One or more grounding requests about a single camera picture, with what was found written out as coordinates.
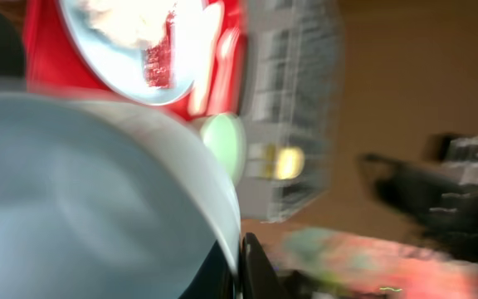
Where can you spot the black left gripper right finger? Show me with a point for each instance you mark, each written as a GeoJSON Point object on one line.
{"type": "Point", "coordinates": [258, 277]}

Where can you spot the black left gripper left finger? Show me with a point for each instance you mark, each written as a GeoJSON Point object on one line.
{"type": "Point", "coordinates": [213, 279]}

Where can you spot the small light blue bowl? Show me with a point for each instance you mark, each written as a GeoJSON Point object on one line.
{"type": "Point", "coordinates": [104, 199]}

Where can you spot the red ketchup packet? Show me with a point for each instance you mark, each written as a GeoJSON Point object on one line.
{"type": "Point", "coordinates": [158, 60]}

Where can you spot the white napkin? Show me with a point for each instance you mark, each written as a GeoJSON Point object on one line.
{"type": "Point", "coordinates": [128, 23]}

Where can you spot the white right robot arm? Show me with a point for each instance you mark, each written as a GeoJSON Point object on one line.
{"type": "Point", "coordinates": [404, 230]}

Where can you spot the grey dishwasher rack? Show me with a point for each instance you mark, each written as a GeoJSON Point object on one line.
{"type": "Point", "coordinates": [290, 97]}

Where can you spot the yellow cup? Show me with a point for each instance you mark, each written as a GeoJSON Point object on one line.
{"type": "Point", "coordinates": [289, 163]}

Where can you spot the mint green bowl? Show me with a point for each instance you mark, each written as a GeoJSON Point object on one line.
{"type": "Point", "coordinates": [225, 137]}

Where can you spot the pink plastic fork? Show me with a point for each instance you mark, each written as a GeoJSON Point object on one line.
{"type": "Point", "coordinates": [226, 48]}

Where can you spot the light blue plate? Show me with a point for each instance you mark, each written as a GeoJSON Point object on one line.
{"type": "Point", "coordinates": [121, 69]}

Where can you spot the white plastic spoon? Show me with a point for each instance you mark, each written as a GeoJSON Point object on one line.
{"type": "Point", "coordinates": [209, 33]}

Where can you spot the red serving tray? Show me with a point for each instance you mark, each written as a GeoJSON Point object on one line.
{"type": "Point", "coordinates": [54, 61]}

